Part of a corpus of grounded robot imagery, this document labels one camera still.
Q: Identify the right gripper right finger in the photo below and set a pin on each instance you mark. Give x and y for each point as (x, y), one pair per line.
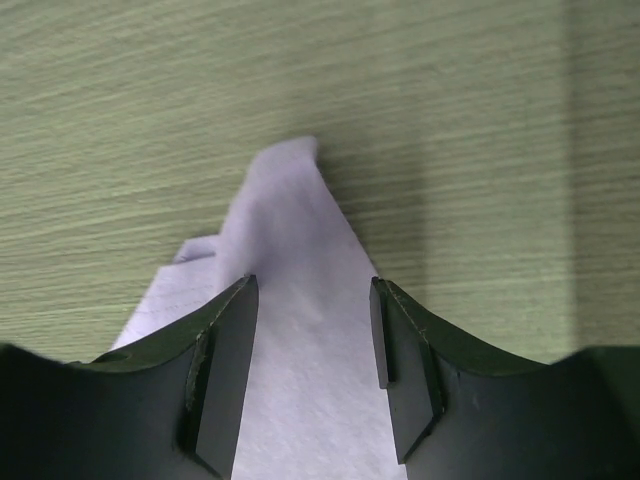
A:
(464, 409)

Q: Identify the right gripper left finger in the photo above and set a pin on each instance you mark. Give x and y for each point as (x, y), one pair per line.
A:
(167, 406)

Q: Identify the lavender t-shirt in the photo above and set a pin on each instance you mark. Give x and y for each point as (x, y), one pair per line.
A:
(313, 407)

